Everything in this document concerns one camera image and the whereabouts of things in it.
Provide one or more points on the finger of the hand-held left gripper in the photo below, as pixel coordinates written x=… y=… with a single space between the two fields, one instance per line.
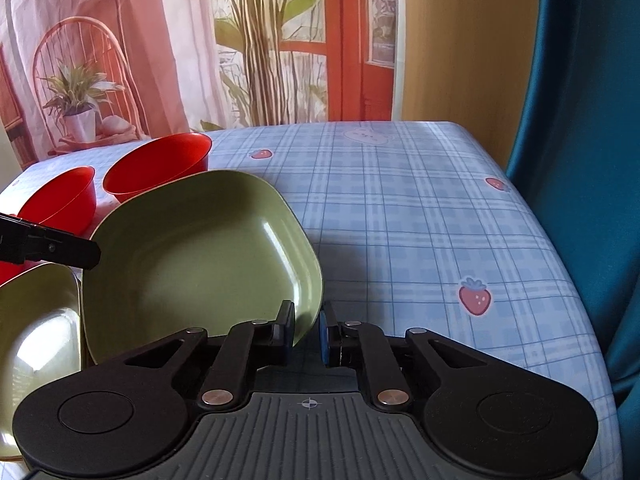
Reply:
x=60 y=249

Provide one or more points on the large green square plate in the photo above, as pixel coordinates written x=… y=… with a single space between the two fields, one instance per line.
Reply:
x=200 y=260

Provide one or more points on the teal curtain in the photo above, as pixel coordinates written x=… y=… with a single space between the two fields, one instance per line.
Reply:
x=585 y=160

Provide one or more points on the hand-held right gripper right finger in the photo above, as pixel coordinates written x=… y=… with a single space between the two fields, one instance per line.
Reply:
x=325 y=337

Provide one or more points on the blue plaid strawberry tablecloth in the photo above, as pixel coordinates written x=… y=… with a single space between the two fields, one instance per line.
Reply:
x=400 y=210

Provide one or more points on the printed room-scene backdrop cloth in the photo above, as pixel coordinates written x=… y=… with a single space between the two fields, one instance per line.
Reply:
x=190 y=45

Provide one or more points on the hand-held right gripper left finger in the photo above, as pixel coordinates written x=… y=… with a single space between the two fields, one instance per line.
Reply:
x=284 y=332

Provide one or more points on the small red bowl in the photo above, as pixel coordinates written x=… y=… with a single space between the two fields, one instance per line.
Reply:
x=62 y=195

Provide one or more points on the large red bowl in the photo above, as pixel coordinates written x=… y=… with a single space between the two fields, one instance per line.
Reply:
x=155 y=162

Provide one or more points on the small green square plate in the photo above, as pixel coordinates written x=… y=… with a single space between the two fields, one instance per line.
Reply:
x=35 y=340

